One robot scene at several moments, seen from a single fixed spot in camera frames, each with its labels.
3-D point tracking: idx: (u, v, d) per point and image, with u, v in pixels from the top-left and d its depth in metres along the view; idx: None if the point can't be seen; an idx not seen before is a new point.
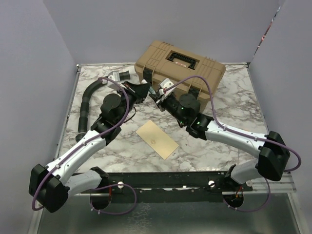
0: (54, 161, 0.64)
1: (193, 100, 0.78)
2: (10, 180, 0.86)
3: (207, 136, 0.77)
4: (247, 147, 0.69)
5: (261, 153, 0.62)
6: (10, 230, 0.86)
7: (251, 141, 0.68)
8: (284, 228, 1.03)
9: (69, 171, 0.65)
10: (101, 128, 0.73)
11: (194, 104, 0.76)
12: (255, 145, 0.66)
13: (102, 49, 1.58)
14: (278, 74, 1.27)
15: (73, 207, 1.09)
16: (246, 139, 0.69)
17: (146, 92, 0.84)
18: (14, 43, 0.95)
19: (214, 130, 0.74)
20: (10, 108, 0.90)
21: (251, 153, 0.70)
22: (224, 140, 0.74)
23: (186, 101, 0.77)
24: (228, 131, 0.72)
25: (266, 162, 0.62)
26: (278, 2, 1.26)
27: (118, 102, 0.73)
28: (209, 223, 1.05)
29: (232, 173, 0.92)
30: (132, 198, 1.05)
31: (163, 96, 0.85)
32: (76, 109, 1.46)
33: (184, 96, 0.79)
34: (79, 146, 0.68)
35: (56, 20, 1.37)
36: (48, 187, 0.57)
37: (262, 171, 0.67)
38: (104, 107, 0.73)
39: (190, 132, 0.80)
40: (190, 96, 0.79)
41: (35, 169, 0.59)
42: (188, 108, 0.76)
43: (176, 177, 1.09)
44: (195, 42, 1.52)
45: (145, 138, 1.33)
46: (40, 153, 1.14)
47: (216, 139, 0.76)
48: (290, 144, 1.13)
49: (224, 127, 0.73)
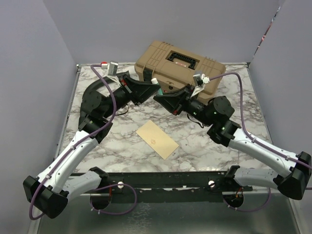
0: (44, 171, 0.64)
1: (228, 106, 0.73)
2: (10, 181, 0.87)
3: (231, 144, 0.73)
4: (274, 164, 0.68)
5: (291, 175, 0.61)
6: (10, 230, 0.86)
7: (281, 159, 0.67)
8: (284, 228, 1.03)
9: (62, 178, 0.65)
10: (90, 126, 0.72)
11: (228, 110, 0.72)
12: (286, 165, 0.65)
13: (101, 49, 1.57)
14: (278, 74, 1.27)
15: (73, 207, 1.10)
16: (276, 156, 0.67)
17: (144, 91, 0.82)
18: (14, 45, 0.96)
19: (242, 140, 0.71)
20: (11, 109, 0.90)
21: (276, 169, 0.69)
22: (249, 151, 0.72)
23: (222, 107, 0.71)
24: (257, 144, 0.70)
25: (295, 184, 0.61)
26: (278, 2, 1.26)
27: (99, 101, 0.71)
28: (209, 223, 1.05)
29: (236, 176, 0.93)
30: (132, 198, 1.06)
31: (196, 91, 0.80)
32: (76, 109, 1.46)
33: (220, 100, 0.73)
34: (68, 151, 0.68)
35: (55, 20, 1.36)
36: (42, 197, 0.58)
37: (283, 189, 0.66)
38: (85, 107, 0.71)
39: (213, 138, 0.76)
40: (226, 101, 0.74)
41: (26, 182, 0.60)
42: (224, 115, 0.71)
43: (176, 177, 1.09)
44: (195, 41, 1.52)
45: (146, 138, 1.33)
46: (40, 154, 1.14)
47: (241, 148, 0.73)
48: (291, 144, 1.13)
49: (253, 139, 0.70)
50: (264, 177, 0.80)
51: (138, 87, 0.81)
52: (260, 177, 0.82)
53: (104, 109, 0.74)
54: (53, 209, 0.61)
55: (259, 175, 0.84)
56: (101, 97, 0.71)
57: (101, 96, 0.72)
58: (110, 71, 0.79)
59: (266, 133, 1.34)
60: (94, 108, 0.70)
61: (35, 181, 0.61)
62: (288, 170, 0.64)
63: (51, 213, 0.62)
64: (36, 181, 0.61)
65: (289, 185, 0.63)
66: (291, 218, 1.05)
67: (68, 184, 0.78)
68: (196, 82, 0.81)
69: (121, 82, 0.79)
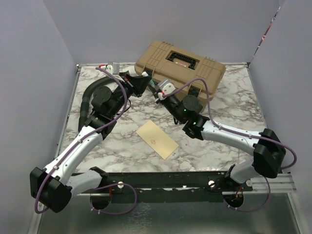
0: (51, 163, 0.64)
1: (197, 103, 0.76)
2: (10, 181, 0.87)
3: (204, 135, 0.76)
4: (243, 146, 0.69)
5: (255, 151, 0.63)
6: (10, 230, 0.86)
7: (245, 139, 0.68)
8: (284, 228, 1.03)
9: (68, 171, 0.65)
10: (96, 123, 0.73)
11: (197, 107, 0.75)
12: (250, 143, 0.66)
13: (101, 49, 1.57)
14: (278, 74, 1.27)
15: (73, 207, 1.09)
16: (241, 137, 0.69)
17: (145, 85, 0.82)
18: (14, 44, 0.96)
19: (210, 129, 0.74)
20: (11, 109, 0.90)
21: (247, 151, 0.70)
22: (220, 139, 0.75)
23: (190, 104, 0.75)
24: (223, 130, 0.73)
25: (262, 160, 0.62)
26: (278, 2, 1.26)
27: (109, 96, 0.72)
28: (209, 223, 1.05)
29: (231, 173, 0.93)
30: (132, 198, 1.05)
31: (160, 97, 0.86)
32: (76, 109, 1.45)
33: (188, 98, 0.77)
34: (75, 144, 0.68)
35: (55, 20, 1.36)
36: (49, 188, 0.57)
37: (260, 170, 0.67)
38: (94, 101, 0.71)
39: (187, 132, 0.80)
40: (195, 98, 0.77)
41: (33, 173, 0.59)
42: (192, 111, 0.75)
43: (176, 177, 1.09)
44: (195, 41, 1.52)
45: (146, 138, 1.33)
46: (40, 154, 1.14)
47: (212, 138, 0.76)
48: (291, 144, 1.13)
49: (219, 126, 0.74)
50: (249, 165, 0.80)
51: (139, 80, 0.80)
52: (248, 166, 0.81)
53: (111, 106, 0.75)
54: (58, 203, 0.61)
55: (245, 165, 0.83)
56: (110, 92, 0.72)
57: (111, 91, 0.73)
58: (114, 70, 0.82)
59: None
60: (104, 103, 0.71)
61: (42, 171, 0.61)
62: (252, 146, 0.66)
63: (55, 207, 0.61)
64: (44, 171, 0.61)
65: (259, 164, 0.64)
66: (290, 218, 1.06)
67: (70, 180, 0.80)
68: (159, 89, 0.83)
69: (123, 77, 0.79)
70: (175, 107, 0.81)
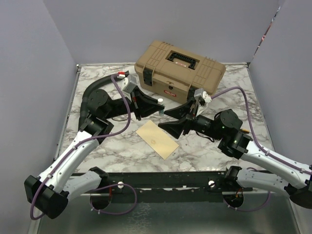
0: (46, 170, 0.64)
1: (235, 118, 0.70)
2: (10, 181, 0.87)
3: (244, 156, 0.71)
4: (289, 177, 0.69)
5: (308, 188, 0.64)
6: (10, 230, 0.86)
7: (296, 172, 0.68)
8: (284, 228, 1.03)
9: (64, 179, 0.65)
10: (92, 127, 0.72)
11: (237, 123, 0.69)
12: (302, 179, 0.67)
13: (101, 48, 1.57)
14: (278, 74, 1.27)
15: (73, 207, 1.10)
16: (291, 169, 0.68)
17: (147, 109, 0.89)
18: (14, 44, 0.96)
19: (255, 153, 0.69)
20: (11, 109, 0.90)
21: (290, 181, 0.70)
22: (262, 164, 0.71)
23: (229, 120, 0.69)
24: (271, 157, 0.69)
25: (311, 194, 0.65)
26: (278, 2, 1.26)
27: (105, 99, 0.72)
28: (209, 223, 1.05)
29: (239, 178, 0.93)
30: (132, 198, 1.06)
31: (200, 110, 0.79)
32: (76, 109, 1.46)
33: (226, 113, 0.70)
34: (70, 150, 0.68)
35: (55, 20, 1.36)
36: (43, 197, 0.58)
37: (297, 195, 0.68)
38: (90, 104, 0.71)
39: (224, 150, 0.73)
40: (232, 114, 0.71)
41: (28, 182, 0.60)
42: (232, 128, 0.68)
43: (176, 177, 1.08)
44: (195, 41, 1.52)
45: (146, 138, 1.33)
46: (40, 154, 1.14)
47: (252, 161, 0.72)
48: (291, 144, 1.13)
49: (266, 151, 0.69)
50: (274, 185, 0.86)
51: (146, 104, 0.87)
52: (270, 184, 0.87)
53: (107, 109, 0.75)
54: (53, 209, 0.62)
55: (265, 180, 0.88)
56: (107, 95, 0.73)
57: (107, 95, 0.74)
58: (126, 88, 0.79)
59: (266, 133, 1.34)
60: (101, 107, 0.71)
61: (36, 179, 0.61)
62: (304, 184, 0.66)
63: (51, 213, 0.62)
64: (38, 180, 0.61)
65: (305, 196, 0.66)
66: (290, 218, 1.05)
67: (68, 184, 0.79)
68: (199, 101, 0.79)
69: (133, 99, 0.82)
70: (210, 125, 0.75)
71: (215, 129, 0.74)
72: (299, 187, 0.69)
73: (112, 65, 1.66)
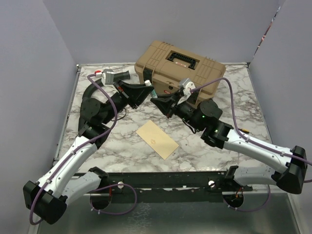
0: (44, 176, 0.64)
1: (216, 108, 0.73)
2: (11, 181, 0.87)
3: (226, 145, 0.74)
4: (271, 162, 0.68)
5: (289, 170, 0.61)
6: (10, 230, 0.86)
7: (277, 156, 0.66)
8: (284, 229, 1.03)
9: (63, 184, 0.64)
10: (90, 132, 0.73)
11: (217, 112, 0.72)
12: (282, 162, 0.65)
13: (101, 48, 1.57)
14: (278, 74, 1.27)
15: (73, 206, 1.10)
16: (271, 153, 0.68)
17: (139, 95, 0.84)
18: (14, 45, 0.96)
19: (235, 140, 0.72)
20: (10, 108, 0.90)
21: (274, 167, 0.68)
22: (245, 151, 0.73)
23: (208, 109, 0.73)
24: (251, 143, 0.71)
25: (294, 179, 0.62)
26: (278, 2, 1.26)
27: (97, 108, 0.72)
28: (210, 223, 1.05)
29: (236, 176, 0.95)
30: (132, 198, 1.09)
31: (182, 99, 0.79)
32: (76, 109, 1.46)
33: (206, 103, 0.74)
34: (68, 156, 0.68)
35: (55, 20, 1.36)
36: (42, 202, 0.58)
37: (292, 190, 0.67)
38: (84, 114, 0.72)
39: (206, 141, 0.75)
40: (212, 104, 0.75)
41: (26, 187, 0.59)
42: (211, 117, 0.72)
43: (176, 177, 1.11)
44: (195, 41, 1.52)
45: (146, 138, 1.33)
46: (40, 154, 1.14)
47: (235, 149, 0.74)
48: (291, 144, 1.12)
49: (246, 138, 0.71)
50: (263, 175, 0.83)
51: (134, 90, 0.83)
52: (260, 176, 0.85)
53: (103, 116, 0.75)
54: (52, 215, 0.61)
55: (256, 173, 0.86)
56: (99, 104, 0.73)
57: (100, 103, 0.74)
58: (107, 81, 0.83)
59: (266, 133, 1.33)
60: (94, 116, 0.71)
61: (35, 185, 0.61)
62: (285, 166, 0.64)
63: (51, 219, 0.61)
64: (36, 185, 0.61)
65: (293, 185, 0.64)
66: (290, 218, 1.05)
67: (67, 188, 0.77)
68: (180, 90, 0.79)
69: (119, 88, 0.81)
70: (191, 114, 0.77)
71: (195, 118, 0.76)
72: (282, 172, 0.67)
73: (112, 65, 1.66)
